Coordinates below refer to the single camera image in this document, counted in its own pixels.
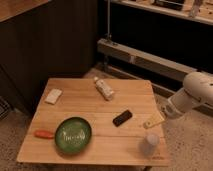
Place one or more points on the grey metal rail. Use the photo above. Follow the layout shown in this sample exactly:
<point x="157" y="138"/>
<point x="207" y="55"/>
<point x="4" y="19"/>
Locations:
<point x="162" y="71"/>

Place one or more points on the white sponge block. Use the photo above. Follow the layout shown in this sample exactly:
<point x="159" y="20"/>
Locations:
<point x="53" y="96"/>

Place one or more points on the orange carrot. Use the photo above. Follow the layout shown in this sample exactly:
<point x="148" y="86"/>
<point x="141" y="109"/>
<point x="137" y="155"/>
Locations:
<point x="43" y="134"/>

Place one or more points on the wooden table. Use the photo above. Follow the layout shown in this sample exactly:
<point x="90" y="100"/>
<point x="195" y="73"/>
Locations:
<point x="110" y="145"/>

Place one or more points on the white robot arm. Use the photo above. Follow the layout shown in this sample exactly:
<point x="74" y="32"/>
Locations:
<point x="197" y="90"/>

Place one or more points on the green ceramic bowl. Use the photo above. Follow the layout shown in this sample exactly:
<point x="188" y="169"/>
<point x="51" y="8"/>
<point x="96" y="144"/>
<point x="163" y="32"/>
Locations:
<point x="73" y="135"/>

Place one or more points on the metal vertical pole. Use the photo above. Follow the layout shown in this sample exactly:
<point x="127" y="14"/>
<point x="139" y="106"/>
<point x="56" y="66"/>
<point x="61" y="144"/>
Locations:
<point x="108" y="20"/>

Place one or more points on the wooden shelf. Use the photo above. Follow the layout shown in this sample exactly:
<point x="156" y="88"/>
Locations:
<point x="194" y="10"/>

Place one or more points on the white squeeze bottle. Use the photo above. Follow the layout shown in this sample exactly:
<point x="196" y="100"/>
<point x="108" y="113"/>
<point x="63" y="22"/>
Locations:
<point x="104" y="88"/>

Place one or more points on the black rectangular block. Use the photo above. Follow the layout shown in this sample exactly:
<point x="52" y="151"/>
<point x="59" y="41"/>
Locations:
<point x="123" y="117"/>

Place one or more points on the yellow wooden gripper finger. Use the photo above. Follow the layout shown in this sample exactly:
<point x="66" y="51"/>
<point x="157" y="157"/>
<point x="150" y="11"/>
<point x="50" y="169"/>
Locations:
<point x="153" y="120"/>

